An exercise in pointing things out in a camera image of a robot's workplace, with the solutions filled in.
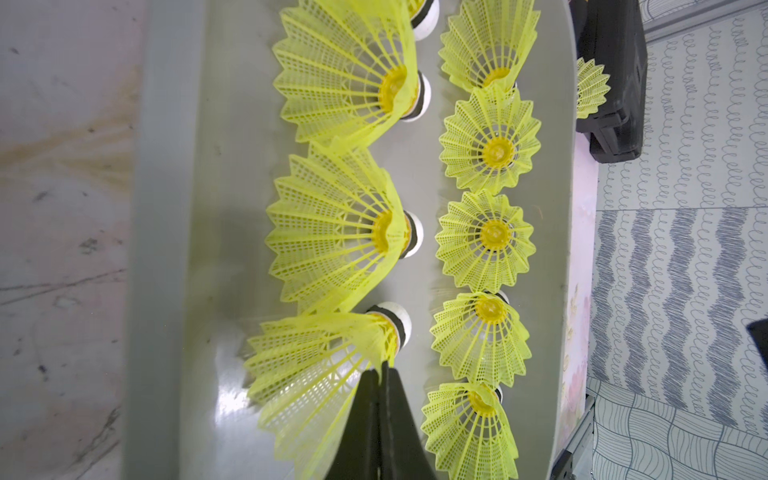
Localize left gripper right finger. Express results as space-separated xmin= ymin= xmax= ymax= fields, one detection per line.
xmin=379 ymin=361 xmax=436 ymax=480

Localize yellow shuttlecock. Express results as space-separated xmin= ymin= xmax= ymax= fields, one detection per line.
xmin=272 ymin=1 xmax=432 ymax=147
xmin=421 ymin=382 xmax=519 ymax=479
xmin=577 ymin=57 xmax=611 ymax=119
xmin=438 ymin=0 xmax=541 ymax=92
xmin=439 ymin=84 xmax=541 ymax=195
xmin=244 ymin=301 xmax=412 ymax=479
xmin=405 ymin=0 xmax=440 ymax=41
xmin=430 ymin=291 xmax=532 ymax=387
xmin=265 ymin=142 xmax=424 ymax=315
xmin=436 ymin=190 xmax=536 ymax=292

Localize black plastic tool case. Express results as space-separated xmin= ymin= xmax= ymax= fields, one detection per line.
xmin=569 ymin=0 xmax=648 ymax=164

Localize grey plastic storage box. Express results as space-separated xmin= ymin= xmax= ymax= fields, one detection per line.
xmin=122 ymin=1 xmax=575 ymax=479

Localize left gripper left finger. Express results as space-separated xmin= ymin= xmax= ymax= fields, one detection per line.
xmin=326 ymin=370 xmax=381 ymax=479

